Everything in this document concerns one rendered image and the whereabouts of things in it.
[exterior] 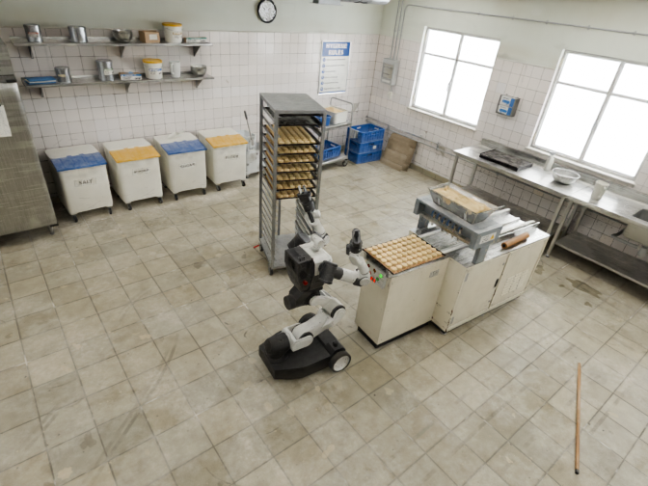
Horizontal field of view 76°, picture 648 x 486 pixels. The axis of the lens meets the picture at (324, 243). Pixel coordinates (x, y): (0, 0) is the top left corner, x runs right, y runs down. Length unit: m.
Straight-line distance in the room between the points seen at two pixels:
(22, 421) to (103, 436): 0.59
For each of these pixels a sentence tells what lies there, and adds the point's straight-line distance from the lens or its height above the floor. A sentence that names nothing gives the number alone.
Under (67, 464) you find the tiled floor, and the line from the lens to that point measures 3.47.
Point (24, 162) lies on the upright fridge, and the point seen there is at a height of 0.95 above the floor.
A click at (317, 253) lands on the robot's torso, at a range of 3.02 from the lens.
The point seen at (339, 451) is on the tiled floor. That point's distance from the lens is 3.27.
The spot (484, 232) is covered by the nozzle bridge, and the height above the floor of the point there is 1.17.
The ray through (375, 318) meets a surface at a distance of 3.71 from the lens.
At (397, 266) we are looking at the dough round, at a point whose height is 0.92.
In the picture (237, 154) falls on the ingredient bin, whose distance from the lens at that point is 6.37.
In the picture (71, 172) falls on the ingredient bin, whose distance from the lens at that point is 5.72.
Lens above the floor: 2.77
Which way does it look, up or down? 32 degrees down
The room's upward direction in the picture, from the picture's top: 6 degrees clockwise
